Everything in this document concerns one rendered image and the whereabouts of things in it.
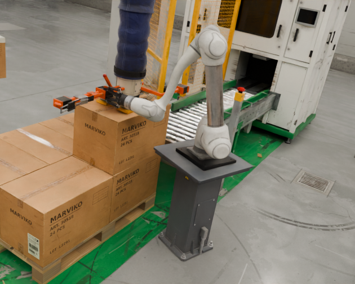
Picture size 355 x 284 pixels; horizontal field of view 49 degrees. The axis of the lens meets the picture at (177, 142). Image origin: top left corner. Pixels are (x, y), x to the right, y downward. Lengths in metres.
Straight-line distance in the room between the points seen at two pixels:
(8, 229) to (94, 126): 0.84
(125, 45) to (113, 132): 0.57
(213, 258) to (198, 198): 0.54
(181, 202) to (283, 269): 0.92
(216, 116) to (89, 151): 0.97
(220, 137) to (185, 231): 0.82
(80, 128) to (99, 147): 0.20
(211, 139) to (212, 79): 0.36
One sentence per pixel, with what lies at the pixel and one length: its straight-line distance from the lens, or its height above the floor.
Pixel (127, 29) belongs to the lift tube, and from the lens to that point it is 2.62.
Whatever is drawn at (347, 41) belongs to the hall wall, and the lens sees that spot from 11.46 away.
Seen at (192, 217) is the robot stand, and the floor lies 0.34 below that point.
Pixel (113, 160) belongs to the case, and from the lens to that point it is 2.64.
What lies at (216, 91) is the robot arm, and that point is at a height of 1.29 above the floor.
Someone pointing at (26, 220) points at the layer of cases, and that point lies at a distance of 2.48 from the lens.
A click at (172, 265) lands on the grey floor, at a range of 2.86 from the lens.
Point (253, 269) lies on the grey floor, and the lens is 3.01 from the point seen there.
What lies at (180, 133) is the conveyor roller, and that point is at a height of 0.52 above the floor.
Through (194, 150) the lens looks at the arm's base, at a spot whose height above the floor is 0.80.
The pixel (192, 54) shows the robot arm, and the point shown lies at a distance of 2.35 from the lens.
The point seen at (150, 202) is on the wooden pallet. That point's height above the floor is 0.07.
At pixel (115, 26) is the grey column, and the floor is 1.23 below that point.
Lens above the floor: 1.91
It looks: 24 degrees down
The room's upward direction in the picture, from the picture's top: 10 degrees clockwise
